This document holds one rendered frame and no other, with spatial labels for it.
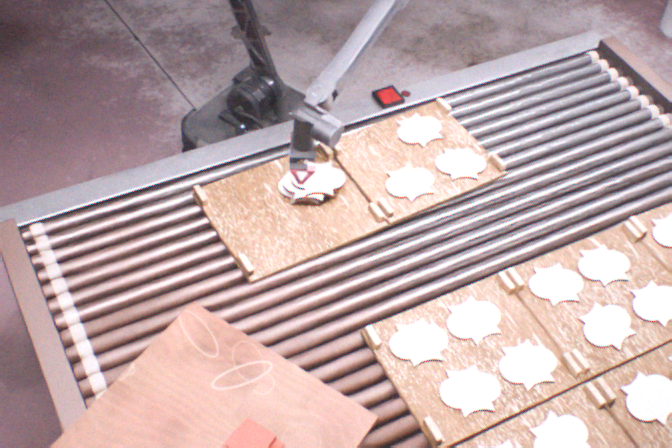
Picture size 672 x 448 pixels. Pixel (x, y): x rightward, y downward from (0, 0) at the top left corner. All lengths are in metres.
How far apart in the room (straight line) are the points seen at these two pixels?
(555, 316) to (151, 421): 1.02
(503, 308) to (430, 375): 0.28
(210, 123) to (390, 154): 1.26
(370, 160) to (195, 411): 0.97
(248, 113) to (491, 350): 1.72
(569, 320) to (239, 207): 0.90
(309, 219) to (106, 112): 1.91
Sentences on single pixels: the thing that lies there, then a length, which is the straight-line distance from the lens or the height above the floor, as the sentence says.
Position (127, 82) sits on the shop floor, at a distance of 4.23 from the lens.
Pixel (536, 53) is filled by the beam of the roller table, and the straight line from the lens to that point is 3.06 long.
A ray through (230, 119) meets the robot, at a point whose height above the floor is 0.26.
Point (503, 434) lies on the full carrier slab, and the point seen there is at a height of 0.94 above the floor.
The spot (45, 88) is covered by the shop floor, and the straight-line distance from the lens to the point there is 4.26.
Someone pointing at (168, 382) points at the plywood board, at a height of 1.04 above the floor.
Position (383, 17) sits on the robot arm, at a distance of 2.31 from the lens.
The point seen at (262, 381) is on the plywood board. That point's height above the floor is 1.04.
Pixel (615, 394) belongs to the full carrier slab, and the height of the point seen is 0.94.
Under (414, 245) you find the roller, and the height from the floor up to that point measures 0.92.
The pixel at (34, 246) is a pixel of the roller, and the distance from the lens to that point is 2.37.
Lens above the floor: 2.69
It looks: 47 degrees down
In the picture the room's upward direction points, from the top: 6 degrees clockwise
